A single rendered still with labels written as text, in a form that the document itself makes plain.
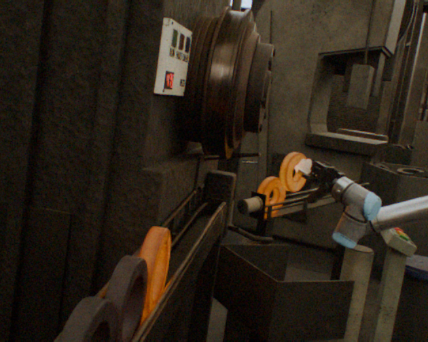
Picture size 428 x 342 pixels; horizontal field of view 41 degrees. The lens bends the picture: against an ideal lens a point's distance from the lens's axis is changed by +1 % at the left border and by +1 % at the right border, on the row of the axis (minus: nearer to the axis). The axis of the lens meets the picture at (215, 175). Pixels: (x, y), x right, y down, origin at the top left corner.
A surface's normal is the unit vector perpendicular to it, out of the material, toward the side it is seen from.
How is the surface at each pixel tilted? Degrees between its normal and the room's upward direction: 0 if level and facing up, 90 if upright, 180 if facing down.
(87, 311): 16
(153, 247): 44
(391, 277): 90
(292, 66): 90
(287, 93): 90
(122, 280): 39
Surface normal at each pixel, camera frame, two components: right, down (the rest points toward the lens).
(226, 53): -0.09, -0.25
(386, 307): -0.15, 0.12
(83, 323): 0.05, -0.79
